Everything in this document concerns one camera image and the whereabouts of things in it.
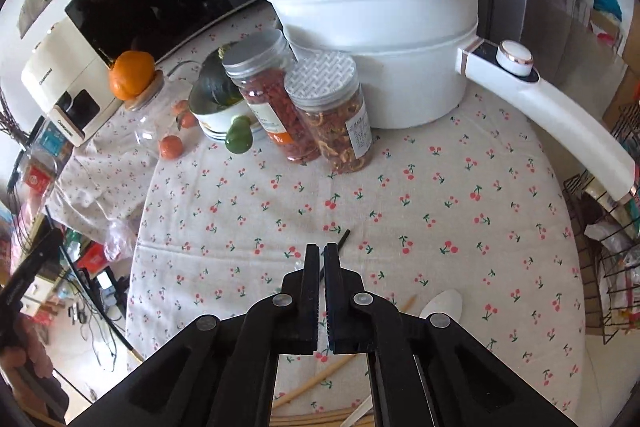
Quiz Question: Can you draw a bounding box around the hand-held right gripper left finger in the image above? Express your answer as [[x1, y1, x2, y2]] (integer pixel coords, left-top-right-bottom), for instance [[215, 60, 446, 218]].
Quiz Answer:
[[65, 245, 320, 427]]

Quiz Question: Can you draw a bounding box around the white spoon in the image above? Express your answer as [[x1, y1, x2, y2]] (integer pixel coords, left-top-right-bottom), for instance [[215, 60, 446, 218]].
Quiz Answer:
[[342, 288, 463, 427]]

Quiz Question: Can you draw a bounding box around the black wire rack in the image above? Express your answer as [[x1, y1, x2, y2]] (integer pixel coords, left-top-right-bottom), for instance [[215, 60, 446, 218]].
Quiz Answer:
[[562, 102, 640, 348]]

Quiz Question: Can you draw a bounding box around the large orange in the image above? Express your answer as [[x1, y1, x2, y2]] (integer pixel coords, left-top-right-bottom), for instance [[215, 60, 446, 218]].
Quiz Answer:
[[109, 51, 157, 102]]

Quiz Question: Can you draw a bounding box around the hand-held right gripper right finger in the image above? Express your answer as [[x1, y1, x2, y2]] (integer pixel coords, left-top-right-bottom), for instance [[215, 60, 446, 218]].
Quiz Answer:
[[325, 244, 576, 427]]

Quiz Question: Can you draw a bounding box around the blue label jar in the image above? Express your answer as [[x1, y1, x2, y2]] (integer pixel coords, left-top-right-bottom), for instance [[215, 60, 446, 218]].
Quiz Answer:
[[30, 117, 71, 178]]

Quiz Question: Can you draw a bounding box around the red label jar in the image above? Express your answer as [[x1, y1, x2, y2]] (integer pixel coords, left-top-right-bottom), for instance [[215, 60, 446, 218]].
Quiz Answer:
[[17, 157, 58, 208]]

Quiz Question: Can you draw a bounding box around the dark green squash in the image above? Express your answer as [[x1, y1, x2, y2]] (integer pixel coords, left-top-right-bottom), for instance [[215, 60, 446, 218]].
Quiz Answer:
[[200, 44, 246, 110]]

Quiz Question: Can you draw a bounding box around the white flower print bowl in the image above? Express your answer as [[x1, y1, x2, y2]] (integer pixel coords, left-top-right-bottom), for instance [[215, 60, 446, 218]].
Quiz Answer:
[[188, 77, 266, 155]]

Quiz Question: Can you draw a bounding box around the dark chopstick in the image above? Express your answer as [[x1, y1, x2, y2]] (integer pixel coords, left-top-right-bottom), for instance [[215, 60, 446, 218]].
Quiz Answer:
[[318, 229, 351, 283]]

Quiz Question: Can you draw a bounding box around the red box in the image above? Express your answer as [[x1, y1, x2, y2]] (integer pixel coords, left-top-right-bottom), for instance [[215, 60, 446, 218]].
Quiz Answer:
[[75, 242, 108, 275]]

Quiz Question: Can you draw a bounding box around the clear glass jar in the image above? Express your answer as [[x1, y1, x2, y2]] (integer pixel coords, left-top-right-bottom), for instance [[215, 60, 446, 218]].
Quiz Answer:
[[122, 71, 201, 160]]

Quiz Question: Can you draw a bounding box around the person's left hand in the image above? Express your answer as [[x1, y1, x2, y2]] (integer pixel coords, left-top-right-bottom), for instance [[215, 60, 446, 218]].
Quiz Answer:
[[0, 322, 68, 427]]

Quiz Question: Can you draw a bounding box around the white electric pot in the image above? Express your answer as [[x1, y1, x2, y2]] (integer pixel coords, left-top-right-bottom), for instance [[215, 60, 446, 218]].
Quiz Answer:
[[257, 0, 638, 202]]

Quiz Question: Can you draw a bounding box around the jar of dried fruit rings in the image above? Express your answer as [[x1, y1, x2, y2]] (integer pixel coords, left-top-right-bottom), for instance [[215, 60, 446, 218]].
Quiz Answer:
[[284, 51, 375, 175]]

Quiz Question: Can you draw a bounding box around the small flower print cloth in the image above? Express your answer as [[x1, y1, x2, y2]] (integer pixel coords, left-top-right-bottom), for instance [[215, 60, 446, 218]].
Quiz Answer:
[[50, 57, 201, 248]]

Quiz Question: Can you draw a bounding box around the jar of red berries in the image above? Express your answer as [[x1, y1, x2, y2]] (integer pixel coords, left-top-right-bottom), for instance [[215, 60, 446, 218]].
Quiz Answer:
[[221, 29, 321, 164]]

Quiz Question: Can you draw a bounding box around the clear plastic bag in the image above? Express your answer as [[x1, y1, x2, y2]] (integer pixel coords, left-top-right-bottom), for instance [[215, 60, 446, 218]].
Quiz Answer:
[[102, 217, 138, 263]]

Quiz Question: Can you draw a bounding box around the small tangerine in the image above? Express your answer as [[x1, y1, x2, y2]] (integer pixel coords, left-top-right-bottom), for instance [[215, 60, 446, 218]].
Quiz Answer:
[[159, 135, 183, 160], [175, 99, 200, 130]]

